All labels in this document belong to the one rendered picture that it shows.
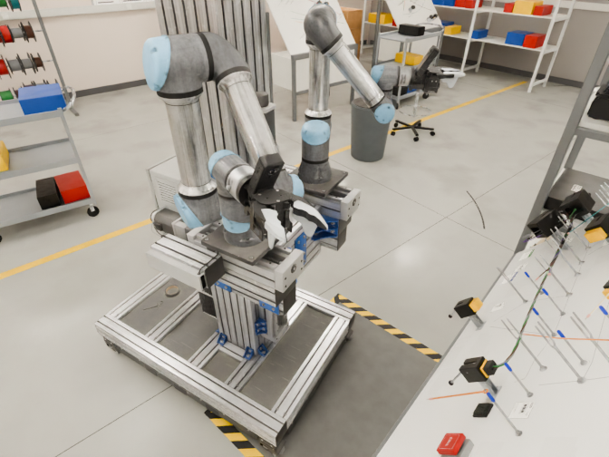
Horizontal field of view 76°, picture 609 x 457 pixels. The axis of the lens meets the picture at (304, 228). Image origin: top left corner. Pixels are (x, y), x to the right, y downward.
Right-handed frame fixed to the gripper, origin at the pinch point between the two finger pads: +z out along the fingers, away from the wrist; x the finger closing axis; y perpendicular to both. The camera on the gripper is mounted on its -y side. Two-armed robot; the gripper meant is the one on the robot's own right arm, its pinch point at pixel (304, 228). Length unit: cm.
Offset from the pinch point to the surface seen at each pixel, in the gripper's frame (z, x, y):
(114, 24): -703, -110, 57
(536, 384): 34, -44, 35
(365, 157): -247, -264, 128
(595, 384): 42, -43, 24
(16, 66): -610, 36, 98
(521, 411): 35, -36, 36
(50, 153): -326, 30, 109
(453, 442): 31, -22, 43
